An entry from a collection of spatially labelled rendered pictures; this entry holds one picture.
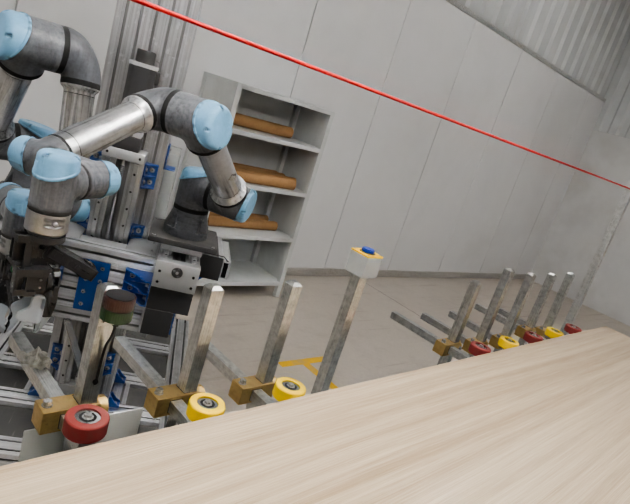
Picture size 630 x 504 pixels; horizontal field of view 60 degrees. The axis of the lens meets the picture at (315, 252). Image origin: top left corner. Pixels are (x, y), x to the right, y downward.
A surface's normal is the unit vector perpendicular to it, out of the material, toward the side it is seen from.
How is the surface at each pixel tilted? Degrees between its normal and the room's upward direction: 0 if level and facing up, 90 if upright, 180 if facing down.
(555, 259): 90
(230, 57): 90
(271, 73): 90
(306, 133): 90
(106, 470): 0
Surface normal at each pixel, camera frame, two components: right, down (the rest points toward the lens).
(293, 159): -0.72, -0.04
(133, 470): 0.29, -0.92
